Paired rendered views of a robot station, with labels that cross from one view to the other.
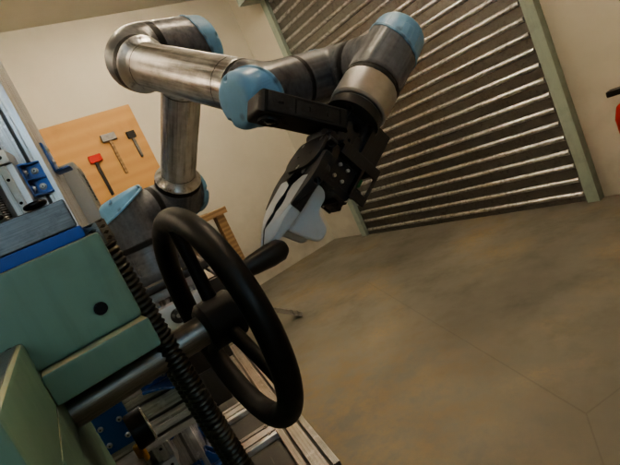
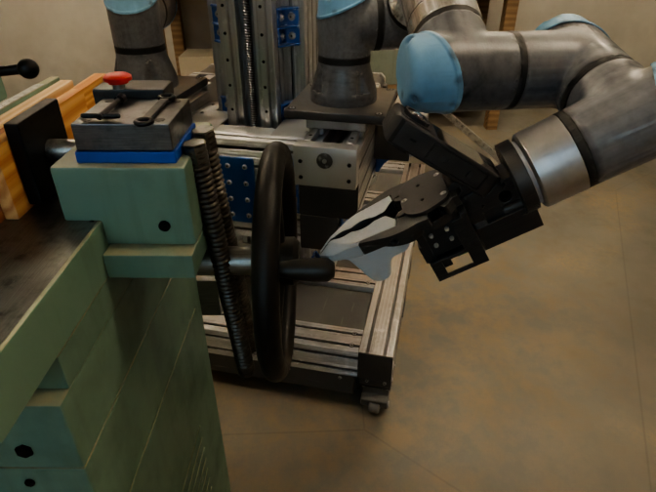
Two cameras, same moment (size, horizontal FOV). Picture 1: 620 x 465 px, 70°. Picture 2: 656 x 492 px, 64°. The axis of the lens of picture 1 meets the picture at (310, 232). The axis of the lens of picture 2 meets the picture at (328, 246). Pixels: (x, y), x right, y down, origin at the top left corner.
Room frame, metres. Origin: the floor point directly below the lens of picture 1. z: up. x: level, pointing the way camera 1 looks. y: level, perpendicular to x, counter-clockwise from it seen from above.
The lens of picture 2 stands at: (0.08, -0.19, 1.17)
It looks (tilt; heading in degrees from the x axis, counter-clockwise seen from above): 32 degrees down; 31
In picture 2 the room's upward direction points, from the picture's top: straight up
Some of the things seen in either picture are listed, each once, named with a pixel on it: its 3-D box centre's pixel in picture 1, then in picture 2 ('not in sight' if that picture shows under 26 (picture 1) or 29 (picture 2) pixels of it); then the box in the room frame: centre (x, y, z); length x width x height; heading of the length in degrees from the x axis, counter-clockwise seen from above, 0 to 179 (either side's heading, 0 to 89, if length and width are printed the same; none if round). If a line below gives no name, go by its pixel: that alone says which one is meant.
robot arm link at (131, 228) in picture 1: (132, 216); (348, 20); (1.14, 0.39, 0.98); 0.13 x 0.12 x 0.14; 128
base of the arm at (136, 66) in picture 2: not in sight; (143, 64); (0.98, 0.87, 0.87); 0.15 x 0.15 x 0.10
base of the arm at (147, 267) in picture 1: (150, 258); (344, 76); (1.13, 0.40, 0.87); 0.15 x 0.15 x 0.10
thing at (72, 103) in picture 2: not in sight; (48, 146); (0.42, 0.40, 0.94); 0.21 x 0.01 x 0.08; 30
